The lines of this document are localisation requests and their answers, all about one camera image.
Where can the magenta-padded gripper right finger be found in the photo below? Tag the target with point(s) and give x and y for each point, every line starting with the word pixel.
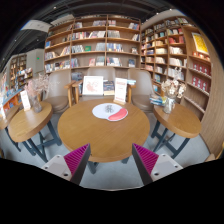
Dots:
pixel 146 160

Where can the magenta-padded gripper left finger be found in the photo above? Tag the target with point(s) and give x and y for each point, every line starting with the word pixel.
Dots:
pixel 78 160

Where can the white mouse pad red rest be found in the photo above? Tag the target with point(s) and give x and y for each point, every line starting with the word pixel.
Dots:
pixel 100 112

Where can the round wooden side table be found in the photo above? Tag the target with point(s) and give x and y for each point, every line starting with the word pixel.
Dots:
pixel 30 121
pixel 180 120

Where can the glass vase with pale flowers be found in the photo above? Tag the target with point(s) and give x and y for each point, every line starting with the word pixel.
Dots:
pixel 169 105

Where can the stack of books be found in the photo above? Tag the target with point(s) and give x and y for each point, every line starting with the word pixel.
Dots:
pixel 156 100

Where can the glass vase with pink flowers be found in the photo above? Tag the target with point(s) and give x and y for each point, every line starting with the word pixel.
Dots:
pixel 36 106

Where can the beige armchair with wooden arms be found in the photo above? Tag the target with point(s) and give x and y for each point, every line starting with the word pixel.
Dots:
pixel 143 86
pixel 58 86
pixel 100 71

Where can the white sign on wooden base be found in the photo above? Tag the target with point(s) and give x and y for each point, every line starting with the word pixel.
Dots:
pixel 120 90

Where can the white framed floral picture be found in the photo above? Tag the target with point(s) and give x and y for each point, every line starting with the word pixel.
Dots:
pixel 92 85

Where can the dark cover book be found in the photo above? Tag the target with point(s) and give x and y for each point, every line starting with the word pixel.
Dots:
pixel 108 87

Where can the blue cover book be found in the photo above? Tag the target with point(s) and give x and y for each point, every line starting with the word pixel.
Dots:
pixel 131 82

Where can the small white table sign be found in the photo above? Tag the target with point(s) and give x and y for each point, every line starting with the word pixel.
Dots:
pixel 25 100

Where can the colourful book display stand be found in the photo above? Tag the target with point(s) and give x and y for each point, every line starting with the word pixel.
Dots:
pixel 8 96

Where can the curved wooden bookshelf unit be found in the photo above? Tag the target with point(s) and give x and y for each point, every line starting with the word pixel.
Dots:
pixel 166 50

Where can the small distant bookshelf unit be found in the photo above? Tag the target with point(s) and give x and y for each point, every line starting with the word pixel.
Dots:
pixel 16 66

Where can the white ceiling panel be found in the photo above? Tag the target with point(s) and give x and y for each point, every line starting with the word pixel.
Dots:
pixel 35 25

